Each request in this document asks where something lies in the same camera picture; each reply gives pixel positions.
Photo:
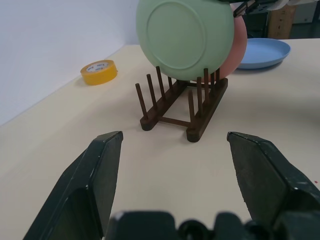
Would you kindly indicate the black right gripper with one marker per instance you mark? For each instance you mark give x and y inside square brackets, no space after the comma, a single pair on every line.
[250,1]

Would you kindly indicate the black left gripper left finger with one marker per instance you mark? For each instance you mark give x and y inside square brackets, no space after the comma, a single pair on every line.
[82,190]

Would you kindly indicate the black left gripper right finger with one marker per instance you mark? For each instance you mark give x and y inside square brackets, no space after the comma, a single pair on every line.
[270,180]

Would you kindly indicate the pink plate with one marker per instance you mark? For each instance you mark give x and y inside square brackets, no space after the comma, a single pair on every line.
[237,50]

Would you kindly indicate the green plate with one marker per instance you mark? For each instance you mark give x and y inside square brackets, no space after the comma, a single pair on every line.
[175,37]

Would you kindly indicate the dark wooden dish rack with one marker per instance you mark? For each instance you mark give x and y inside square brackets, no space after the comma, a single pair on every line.
[210,112]

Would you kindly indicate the dark bulky object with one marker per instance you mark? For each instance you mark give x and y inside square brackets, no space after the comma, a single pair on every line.
[257,25]

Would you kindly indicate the brown cardboard box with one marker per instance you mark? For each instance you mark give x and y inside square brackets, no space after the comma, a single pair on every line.
[281,22]

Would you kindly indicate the blue plate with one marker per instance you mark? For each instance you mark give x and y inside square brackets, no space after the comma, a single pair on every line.
[265,52]

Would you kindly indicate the light grey cabinet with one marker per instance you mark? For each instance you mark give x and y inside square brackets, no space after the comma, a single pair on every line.
[303,12]

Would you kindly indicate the yellow tape roll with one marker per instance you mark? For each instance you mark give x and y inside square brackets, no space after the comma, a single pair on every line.
[100,76]

